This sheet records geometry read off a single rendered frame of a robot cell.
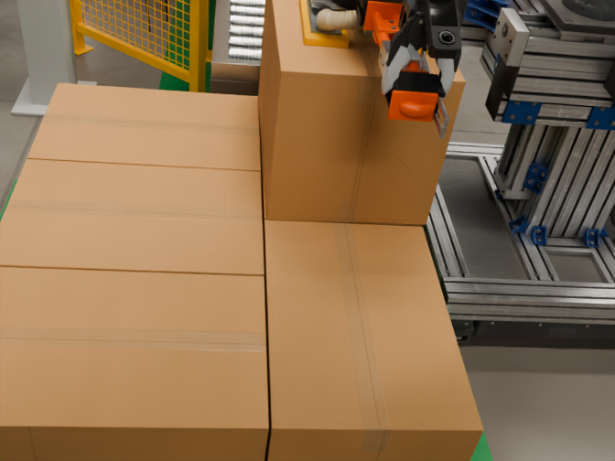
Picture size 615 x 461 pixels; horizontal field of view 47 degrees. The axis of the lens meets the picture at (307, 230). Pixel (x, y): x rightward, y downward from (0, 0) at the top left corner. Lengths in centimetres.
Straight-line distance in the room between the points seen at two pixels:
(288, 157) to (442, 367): 57
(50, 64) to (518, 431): 222
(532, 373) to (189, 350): 122
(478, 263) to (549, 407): 47
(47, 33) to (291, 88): 169
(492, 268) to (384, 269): 69
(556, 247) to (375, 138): 98
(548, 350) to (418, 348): 96
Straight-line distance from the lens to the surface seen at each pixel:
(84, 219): 173
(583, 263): 244
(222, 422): 133
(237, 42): 257
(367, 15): 148
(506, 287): 220
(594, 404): 232
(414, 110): 116
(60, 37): 306
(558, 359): 239
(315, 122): 158
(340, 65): 156
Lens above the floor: 163
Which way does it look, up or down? 39 degrees down
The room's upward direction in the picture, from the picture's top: 8 degrees clockwise
